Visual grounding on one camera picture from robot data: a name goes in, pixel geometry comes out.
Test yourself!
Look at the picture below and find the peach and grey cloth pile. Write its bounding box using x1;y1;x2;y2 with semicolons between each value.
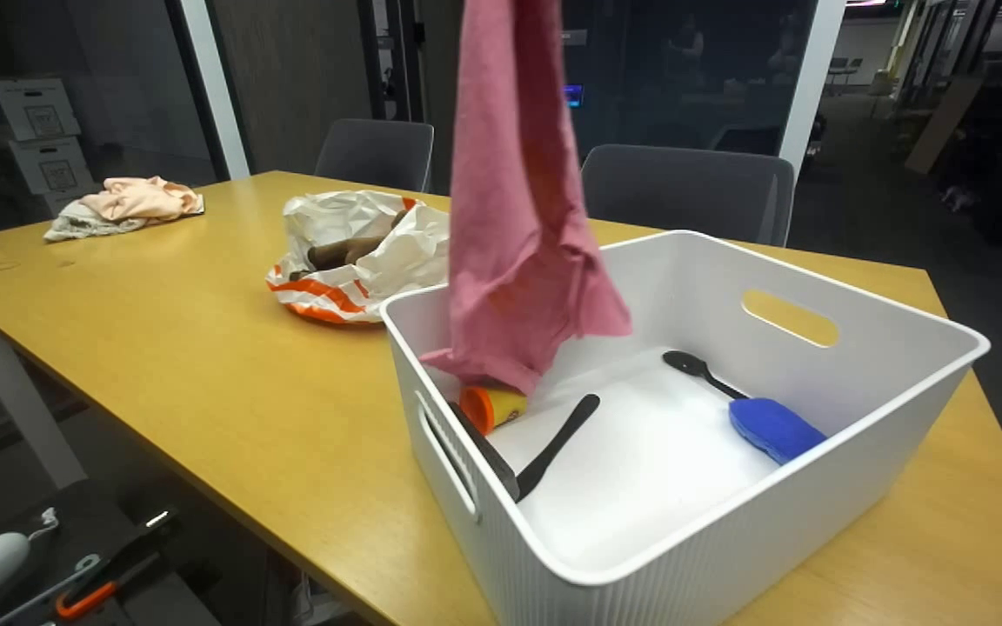
46;176;206;243

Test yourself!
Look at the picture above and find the blue handled black brush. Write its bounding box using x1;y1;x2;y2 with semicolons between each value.
662;351;826;463

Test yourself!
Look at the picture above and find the white plastic storage bin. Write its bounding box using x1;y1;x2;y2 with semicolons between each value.
382;229;988;626

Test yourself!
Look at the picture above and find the black plastic spoon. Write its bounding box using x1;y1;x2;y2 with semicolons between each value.
516;393;603;499

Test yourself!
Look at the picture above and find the orange handled tool on floor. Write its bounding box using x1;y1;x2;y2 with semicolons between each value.
57;512;175;623

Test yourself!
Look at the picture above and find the white orange carrier bag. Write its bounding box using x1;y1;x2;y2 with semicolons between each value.
267;192;450;327

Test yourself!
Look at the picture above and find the brown plush toy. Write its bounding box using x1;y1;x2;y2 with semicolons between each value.
307;235;379;270

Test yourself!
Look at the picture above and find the grey office chair right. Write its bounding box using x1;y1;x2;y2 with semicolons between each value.
580;141;794;246

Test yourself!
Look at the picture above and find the orange yellow toy cup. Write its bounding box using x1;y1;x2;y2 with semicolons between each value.
456;386;524;436

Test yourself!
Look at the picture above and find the pink shirt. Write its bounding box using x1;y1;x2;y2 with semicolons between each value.
428;0;631;393

